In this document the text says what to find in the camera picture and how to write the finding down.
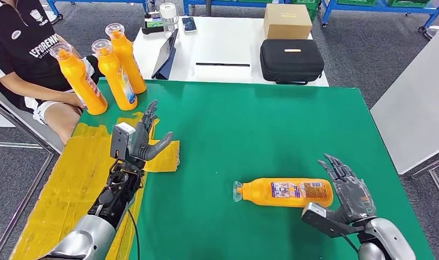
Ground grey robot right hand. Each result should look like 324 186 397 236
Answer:
317 153 377 226

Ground person's right hand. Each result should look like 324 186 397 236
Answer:
63 91 86 109

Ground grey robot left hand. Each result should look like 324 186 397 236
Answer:
128 100 174 162

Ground orange detergent bottle clear cap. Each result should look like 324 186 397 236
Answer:
49 43 108 116
91 38 138 111
233 177 334 209
105 23 147 95

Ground grey metal chair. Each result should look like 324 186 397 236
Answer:
0 77 64 260

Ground person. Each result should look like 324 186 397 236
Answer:
0 0 105 144

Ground yellow tape patch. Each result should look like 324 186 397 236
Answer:
9 112 180 260

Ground tablet in blue cover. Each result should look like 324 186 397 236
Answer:
151 28 179 80

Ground white flat box black slot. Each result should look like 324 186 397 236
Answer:
192 42 253 81

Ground black handheld screen device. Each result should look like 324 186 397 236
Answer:
141 11 165 35

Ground white table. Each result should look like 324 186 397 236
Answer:
369 29 439 212
132 17 330 88

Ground blue metal rack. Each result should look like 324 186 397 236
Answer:
183 0 321 17
320 0 439 33
45 0 149 18

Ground clear glass jar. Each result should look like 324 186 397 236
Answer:
159 2 179 37

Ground black smartphone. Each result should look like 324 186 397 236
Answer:
180 17 198 34

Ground black zip case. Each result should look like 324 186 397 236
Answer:
260 38 325 86

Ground brown cardboard box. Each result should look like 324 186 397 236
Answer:
263 3 313 40

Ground green plastic crate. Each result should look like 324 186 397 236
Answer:
336 0 380 6
386 0 434 7
291 0 321 22

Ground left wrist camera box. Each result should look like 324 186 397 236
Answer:
109 122 136 161

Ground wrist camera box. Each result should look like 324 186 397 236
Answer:
300 201 366 239
109 122 136 161

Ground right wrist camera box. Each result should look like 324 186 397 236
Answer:
300 201 366 239

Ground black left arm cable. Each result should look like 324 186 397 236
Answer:
127 210 141 260

